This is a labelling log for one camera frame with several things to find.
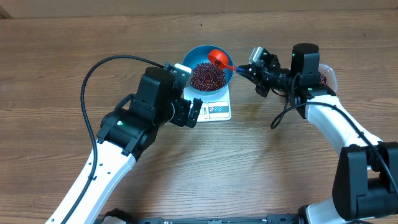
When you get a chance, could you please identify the red beans in container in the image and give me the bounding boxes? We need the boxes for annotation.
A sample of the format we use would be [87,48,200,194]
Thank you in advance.
[320,74,328,85]

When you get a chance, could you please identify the blue bowl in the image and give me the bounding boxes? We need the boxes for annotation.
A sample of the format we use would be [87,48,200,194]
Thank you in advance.
[183,45,234,88]

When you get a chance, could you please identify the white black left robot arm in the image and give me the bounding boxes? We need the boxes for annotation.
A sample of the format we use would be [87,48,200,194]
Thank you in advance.
[48,63,202,223]

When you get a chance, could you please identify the white kitchen scale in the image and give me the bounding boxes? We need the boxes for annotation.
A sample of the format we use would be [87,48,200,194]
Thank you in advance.
[183,85,232,123]

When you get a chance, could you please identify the red beans in bowl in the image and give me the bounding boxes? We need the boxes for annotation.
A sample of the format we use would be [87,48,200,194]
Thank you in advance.
[190,62,226,91]

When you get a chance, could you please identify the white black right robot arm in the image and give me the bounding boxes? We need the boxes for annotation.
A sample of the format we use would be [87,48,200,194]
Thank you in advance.
[236,43,397,223]

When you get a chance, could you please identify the red measuring scoop blue handle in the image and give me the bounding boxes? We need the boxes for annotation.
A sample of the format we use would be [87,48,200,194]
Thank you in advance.
[207,49,238,72]

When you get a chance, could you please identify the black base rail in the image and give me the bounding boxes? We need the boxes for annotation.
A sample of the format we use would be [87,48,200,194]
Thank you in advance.
[94,208,309,224]

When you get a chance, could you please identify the clear plastic container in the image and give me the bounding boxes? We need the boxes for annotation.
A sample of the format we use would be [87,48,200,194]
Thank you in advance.
[318,63,338,92]

